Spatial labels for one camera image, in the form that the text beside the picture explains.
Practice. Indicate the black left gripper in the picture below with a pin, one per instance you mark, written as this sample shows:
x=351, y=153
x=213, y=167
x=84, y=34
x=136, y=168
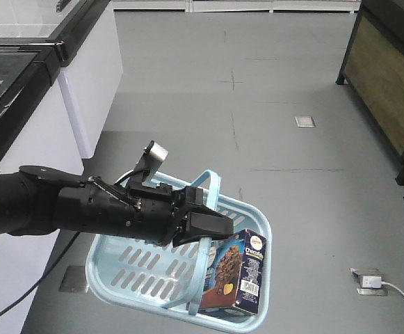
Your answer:
x=159, y=215

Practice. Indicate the blue chocolate cookie box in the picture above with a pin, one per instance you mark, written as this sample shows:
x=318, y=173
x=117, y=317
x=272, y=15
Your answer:
x=233, y=280

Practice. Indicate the light blue plastic basket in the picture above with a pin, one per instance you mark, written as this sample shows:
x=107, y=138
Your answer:
x=170, y=281

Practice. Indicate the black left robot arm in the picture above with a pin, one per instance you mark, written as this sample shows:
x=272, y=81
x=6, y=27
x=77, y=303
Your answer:
x=37, y=200

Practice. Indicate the steel floor plate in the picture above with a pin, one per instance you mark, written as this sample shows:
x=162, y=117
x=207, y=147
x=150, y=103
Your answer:
x=74, y=280

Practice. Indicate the silver floor outlet plate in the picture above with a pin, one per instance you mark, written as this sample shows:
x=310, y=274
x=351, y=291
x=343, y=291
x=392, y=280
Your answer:
x=305, y=122

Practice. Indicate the floor socket with white plug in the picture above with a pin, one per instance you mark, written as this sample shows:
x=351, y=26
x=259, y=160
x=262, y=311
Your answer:
x=369, y=281

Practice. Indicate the white chest freezer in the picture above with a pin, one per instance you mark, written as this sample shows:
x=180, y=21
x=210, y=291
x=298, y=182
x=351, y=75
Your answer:
x=83, y=36
x=34, y=130

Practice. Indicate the white store shelving unit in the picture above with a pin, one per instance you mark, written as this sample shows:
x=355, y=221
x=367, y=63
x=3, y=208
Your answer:
x=270, y=6

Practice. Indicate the dark wooden produce stand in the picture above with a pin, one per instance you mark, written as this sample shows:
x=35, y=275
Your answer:
x=373, y=66

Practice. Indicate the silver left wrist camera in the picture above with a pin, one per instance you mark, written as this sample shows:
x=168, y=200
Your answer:
x=153, y=156

